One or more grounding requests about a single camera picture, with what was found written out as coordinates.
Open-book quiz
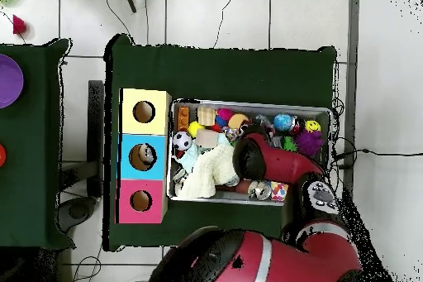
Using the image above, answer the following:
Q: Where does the cream waffle cloth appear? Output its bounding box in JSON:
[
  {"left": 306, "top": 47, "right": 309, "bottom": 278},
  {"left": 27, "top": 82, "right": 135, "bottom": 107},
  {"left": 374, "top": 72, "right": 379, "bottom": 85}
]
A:
[{"left": 178, "top": 144, "right": 240, "bottom": 199}]

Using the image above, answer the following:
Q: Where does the shallow clear mesh bin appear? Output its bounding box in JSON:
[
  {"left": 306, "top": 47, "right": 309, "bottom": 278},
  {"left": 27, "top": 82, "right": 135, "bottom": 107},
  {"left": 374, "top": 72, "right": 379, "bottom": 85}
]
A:
[{"left": 166, "top": 98, "right": 333, "bottom": 209}]

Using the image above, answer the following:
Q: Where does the plain wooden cube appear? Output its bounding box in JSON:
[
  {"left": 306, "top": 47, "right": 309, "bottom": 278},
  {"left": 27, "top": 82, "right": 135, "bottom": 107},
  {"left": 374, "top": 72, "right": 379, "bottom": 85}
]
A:
[{"left": 194, "top": 128, "right": 220, "bottom": 149}]

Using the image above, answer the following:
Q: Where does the yellow tennis ball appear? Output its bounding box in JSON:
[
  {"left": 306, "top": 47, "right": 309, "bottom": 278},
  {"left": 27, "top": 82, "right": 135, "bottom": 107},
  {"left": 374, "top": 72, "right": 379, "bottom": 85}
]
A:
[{"left": 187, "top": 120, "right": 206, "bottom": 138}]

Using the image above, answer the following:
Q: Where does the small soccer ball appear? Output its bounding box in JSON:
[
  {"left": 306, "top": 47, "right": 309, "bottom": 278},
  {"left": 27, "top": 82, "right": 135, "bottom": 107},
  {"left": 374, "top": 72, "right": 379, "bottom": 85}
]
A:
[{"left": 172, "top": 130, "right": 193, "bottom": 151}]

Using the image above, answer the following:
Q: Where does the mint green waffle cloth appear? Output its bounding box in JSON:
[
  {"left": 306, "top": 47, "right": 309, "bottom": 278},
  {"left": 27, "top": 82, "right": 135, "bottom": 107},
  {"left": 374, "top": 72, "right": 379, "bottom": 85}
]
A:
[{"left": 174, "top": 134, "right": 232, "bottom": 174}]

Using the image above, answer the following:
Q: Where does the dark green table cloth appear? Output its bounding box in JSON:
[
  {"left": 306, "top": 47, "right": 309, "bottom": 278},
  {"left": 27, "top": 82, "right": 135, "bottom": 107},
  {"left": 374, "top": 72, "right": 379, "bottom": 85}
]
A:
[
  {"left": 102, "top": 33, "right": 338, "bottom": 252},
  {"left": 0, "top": 37, "right": 77, "bottom": 251}
]

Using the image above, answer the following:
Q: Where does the blue globe ball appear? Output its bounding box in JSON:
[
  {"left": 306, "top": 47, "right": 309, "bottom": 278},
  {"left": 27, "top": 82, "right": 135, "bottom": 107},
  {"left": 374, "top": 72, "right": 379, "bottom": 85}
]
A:
[{"left": 273, "top": 112, "right": 294, "bottom": 132}]

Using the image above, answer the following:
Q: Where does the purple spiky toy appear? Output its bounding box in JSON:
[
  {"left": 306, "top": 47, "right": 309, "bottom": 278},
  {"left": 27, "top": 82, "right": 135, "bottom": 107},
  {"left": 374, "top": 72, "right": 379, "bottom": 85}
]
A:
[{"left": 294, "top": 129, "right": 326, "bottom": 159}]

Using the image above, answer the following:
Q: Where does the yellow smiley ball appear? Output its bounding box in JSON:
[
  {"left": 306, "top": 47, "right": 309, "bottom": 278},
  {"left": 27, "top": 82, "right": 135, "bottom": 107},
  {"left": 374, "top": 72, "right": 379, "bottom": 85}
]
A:
[{"left": 304, "top": 119, "right": 322, "bottom": 133}]

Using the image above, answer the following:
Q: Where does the purple bowl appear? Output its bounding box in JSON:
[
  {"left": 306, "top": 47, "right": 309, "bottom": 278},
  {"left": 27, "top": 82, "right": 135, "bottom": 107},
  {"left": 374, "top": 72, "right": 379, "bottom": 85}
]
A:
[{"left": 0, "top": 53, "right": 25, "bottom": 110}]

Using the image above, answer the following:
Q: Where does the small red floor toy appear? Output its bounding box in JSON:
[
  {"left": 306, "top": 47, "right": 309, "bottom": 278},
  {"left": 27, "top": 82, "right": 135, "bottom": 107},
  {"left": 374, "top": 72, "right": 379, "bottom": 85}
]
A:
[{"left": 12, "top": 13, "right": 27, "bottom": 36}]

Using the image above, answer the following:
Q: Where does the black power cable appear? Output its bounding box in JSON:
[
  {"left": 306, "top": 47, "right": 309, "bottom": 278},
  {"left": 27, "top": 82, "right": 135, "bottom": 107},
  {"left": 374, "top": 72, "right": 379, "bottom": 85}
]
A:
[{"left": 333, "top": 147, "right": 423, "bottom": 161}]

